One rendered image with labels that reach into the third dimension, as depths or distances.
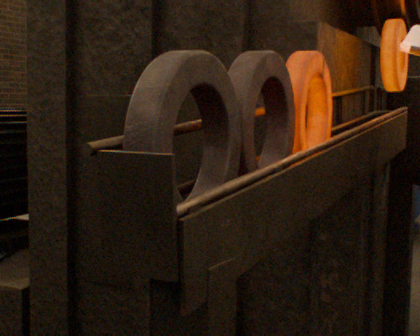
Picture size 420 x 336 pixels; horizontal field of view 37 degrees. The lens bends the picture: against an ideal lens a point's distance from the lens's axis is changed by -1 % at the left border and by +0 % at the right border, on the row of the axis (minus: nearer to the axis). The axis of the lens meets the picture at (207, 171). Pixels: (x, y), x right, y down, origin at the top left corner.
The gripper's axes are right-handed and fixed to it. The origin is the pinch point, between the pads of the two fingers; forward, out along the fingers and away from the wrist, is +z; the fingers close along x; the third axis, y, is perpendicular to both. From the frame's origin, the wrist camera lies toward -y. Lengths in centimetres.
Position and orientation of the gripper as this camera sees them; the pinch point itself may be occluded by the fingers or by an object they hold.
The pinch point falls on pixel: (395, 46)
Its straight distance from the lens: 145.6
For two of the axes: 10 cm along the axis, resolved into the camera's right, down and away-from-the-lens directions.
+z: -8.6, -3.3, 3.9
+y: 2.5, -9.4, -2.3
